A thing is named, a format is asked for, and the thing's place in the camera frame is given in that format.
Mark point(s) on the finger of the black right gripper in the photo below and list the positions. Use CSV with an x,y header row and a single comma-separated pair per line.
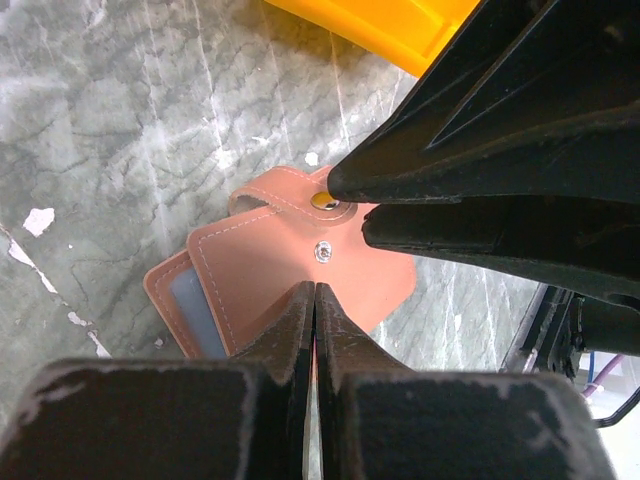
x,y
585,245
528,98

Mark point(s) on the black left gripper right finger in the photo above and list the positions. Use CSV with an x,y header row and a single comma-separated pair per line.
x,y
379,419

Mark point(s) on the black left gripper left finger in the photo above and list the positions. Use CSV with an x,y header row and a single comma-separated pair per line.
x,y
239,418

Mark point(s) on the pink leather card holder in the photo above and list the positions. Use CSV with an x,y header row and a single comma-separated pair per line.
x,y
235,276

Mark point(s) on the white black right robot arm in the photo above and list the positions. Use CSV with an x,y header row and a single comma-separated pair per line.
x,y
566,322

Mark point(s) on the yellow bin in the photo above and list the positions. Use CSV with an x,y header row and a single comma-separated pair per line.
x,y
408,33

